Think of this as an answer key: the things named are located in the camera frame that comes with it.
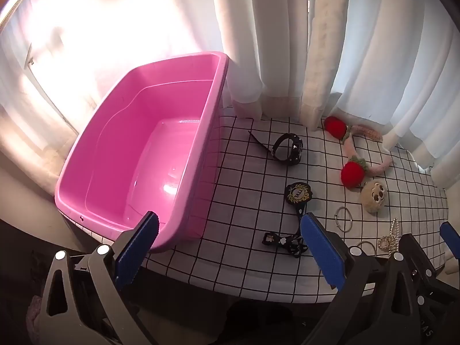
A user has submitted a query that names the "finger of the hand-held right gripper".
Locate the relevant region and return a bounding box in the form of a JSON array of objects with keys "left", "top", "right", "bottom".
[
  {"left": 400, "top": 233, "right": 437, "bottom": 284},
  {"left": 440, "top": 222, "right": 460, "bottom": 256}
]

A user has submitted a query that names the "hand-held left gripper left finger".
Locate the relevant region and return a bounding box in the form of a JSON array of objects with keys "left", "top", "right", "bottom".
[{"left": 38, "top": 211, "right": 160, "bottom": 345}]

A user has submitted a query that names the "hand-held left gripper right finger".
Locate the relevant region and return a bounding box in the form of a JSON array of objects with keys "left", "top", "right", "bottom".
[{"left": 300, "top": 213, "right": 428, "bottom": 345}]

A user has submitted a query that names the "black bow hair clip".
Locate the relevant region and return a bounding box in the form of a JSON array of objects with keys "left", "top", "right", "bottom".
[{"left": 264, "top": 183, "right": 315, "bottom": 259}]

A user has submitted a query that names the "beige plush bear keychain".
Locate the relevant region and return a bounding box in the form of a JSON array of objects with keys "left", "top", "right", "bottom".
[{"left": 360, "top": 181, "right": 388, "bottom": 213}]

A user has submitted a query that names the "black wrist watch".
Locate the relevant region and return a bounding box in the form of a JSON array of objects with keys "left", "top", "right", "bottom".
[{"left": 248, "top": 131, "right": 304, "bottom": 168}]

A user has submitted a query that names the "pink plastic basin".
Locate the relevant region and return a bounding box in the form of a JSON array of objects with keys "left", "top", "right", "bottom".
[{"left": 54, "top": 51, "right": 230, "bottom": 254}]

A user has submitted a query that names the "silver bangle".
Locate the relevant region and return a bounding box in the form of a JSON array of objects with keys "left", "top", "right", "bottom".
[{"left": 334, "top": 206, "right": 353, "bottom": 232}]

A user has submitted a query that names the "strawberry plush pink hair band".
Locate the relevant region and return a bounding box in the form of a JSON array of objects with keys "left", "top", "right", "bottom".
[{"left": 323, "top": 116, "right": 394, "bottom": 189}]

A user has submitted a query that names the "pale white curtain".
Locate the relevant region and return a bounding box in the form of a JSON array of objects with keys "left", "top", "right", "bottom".
[{"left": 331, "top": 0, "right": 460, "bottom": 187}]

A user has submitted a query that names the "sheer white curtain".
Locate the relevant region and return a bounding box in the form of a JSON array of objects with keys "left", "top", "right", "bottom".
[{"left": 0, "top": 0, "right": 231, "bottom": 159}]

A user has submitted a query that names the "white pleated curtain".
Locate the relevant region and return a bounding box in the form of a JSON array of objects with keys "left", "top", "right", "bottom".
[{"left": 208, "top": 0, "right": 313, "bottom": 119}]

